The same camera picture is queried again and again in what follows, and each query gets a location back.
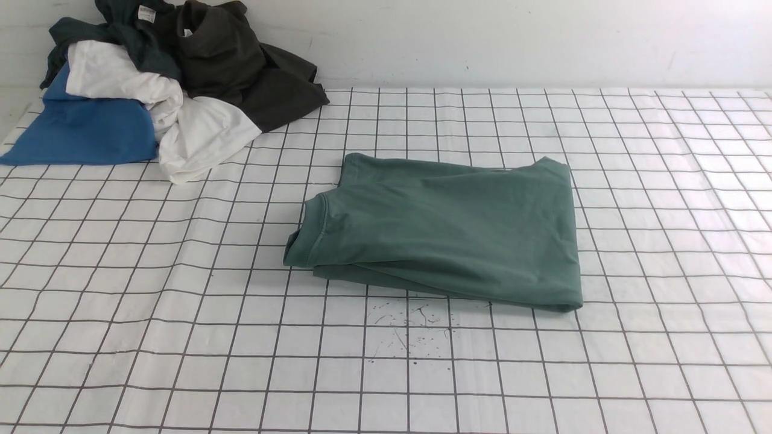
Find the green long-sleeve shirt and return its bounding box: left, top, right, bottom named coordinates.
left=282, top=153, right=584, bottom=313

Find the white shirt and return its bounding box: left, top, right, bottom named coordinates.
left=66, top=40, right=261, bottom=184

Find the dark olive shirt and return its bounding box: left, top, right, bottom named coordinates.
left=154, top=1, right=330, bottom=132

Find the blue shirt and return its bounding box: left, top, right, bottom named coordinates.
left=1, top=64, right=157, bottom=166

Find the white grid table cloth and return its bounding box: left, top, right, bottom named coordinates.
left=1, top=88, right=771, bottom=433

